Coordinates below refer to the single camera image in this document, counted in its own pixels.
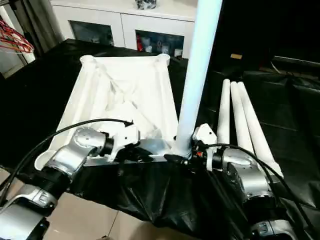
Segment white plastic table top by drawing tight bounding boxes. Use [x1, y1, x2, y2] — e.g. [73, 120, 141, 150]
[34, 53, 181, 172]

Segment white plastic table leg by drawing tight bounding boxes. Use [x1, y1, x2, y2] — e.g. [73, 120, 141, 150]
[237, 81, 285, 180]
[229, 81, 257, 155]
[172, 0, 225, 160]
[216, 78, 232, 146]

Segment black work surface mat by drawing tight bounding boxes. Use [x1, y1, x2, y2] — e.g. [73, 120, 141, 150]
[0, 38, 320, 230]

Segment white glass door cabinet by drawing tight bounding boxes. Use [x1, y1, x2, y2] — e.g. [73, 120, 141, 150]
[49, 0, 196, 60]

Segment white side shelf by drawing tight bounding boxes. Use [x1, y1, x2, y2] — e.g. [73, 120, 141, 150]
[0, 6, 36, 78]

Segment dark patterned object on cabinet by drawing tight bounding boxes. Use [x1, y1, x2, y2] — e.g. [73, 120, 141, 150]
[134, 0, 159, 11]

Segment grey curtain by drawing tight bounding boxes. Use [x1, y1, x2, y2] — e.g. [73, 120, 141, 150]
[23, 0, 65, 53]

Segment red clothes hangers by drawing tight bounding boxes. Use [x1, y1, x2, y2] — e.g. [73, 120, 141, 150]
[0, 17, 35, 55]

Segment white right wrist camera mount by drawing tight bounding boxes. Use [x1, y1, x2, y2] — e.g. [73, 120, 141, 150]
[191, 122, 218, 151]

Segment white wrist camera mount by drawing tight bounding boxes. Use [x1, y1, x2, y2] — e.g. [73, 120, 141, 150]
[97, 121, 141, 163]
[191, 122, 218, 151]

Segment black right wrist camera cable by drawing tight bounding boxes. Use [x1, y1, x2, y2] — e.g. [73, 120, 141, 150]
[199, 142, 320, 240]

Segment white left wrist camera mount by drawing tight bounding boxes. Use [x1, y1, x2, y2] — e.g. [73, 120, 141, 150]
[97, 121, 141, 163]

